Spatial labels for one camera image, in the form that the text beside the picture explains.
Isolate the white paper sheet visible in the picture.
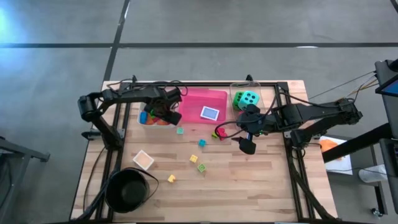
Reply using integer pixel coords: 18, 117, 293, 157
319, 135, 354, 175

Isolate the blue playing card box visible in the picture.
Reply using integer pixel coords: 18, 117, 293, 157
200, 105, 221, 122

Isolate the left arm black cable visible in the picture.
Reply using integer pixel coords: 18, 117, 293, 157
105, 78, 189, 98

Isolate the grey metal cart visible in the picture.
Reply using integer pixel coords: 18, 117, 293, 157
0, 136, 51, 220

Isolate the black diagonal beam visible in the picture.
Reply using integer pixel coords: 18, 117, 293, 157
322, 122, 393, 164

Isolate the black pumpkin bucket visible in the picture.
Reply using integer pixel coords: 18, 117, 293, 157
104, 167, 160, 215

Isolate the white square tile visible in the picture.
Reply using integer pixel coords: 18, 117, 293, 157
132, 149, 155, 172

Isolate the pink plastic bin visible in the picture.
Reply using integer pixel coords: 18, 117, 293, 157
179, 87, 228, 125

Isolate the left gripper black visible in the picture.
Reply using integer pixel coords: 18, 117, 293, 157
144, 90, 183, 125

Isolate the teal foam die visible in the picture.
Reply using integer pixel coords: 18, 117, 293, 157
238, 90, 260, 111

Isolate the dark grey cabinet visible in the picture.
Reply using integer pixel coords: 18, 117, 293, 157
374, 58, 398, 216

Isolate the orange object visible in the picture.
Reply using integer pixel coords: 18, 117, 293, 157
321, 139, 340, 154

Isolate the black aluminium table frame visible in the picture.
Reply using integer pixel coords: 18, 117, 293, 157
74, 80, 338, 223

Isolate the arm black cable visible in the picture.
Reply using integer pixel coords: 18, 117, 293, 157
105, 78, 189, 98
214, 119, 242, 140

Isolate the yellow grey wire bundle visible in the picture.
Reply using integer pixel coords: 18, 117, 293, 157
307, 70, 379, 110

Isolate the green foam die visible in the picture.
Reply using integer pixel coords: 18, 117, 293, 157
233, 90, 247, 111

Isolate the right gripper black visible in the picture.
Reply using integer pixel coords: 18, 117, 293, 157
231, 104, 267, 156

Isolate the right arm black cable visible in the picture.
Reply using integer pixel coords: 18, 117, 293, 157
214, 119, 242, 140

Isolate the clear plastic bin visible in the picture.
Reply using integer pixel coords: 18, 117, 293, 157
229, 80, 262, 125

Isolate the blue screen laptop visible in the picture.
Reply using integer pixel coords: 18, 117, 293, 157
374, 73, 398, 97

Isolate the white plastic bin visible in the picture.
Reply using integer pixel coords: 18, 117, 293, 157
137, 101, 178, 129

